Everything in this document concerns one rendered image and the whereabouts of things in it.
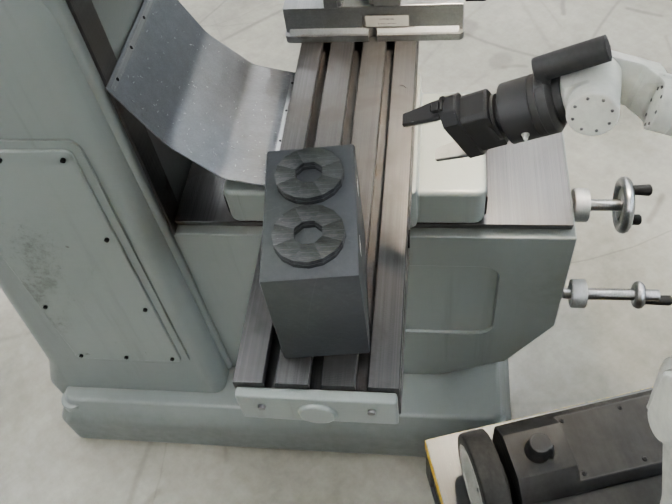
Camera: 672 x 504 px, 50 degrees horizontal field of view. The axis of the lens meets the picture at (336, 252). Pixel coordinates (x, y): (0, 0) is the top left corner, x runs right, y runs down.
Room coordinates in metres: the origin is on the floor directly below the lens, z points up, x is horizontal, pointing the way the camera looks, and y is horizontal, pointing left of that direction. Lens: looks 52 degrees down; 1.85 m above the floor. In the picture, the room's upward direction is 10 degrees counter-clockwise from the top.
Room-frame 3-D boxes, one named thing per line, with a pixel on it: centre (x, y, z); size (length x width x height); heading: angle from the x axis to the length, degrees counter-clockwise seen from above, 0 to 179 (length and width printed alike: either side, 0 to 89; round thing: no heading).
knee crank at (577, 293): (0.76, -0.56, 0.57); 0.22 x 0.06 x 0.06; 76
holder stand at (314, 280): (0.60, 0.02, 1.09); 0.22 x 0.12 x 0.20; 173
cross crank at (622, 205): (0.90, -0.56, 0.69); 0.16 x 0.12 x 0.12; 76
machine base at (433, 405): (1.08, 0.17, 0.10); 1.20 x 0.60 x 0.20; 76
